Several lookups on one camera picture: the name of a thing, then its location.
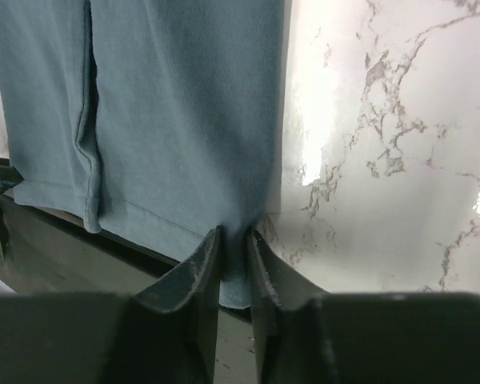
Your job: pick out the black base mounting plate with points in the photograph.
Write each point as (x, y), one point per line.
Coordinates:
(63, 292)

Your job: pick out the blue-grey t-shirt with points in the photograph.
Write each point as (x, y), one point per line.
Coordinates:
(153, 120)

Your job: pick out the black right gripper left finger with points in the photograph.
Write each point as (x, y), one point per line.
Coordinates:
(168, 332)

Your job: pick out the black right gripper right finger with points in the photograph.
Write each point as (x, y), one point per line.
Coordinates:
(287, 310)

